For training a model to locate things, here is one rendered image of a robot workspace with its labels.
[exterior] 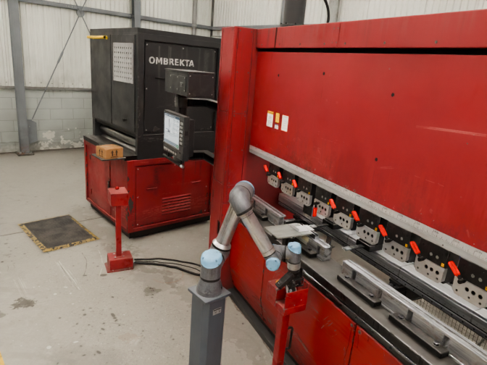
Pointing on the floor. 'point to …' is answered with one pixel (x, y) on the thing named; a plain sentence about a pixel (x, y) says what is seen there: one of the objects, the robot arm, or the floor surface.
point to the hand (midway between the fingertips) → (289, 298)
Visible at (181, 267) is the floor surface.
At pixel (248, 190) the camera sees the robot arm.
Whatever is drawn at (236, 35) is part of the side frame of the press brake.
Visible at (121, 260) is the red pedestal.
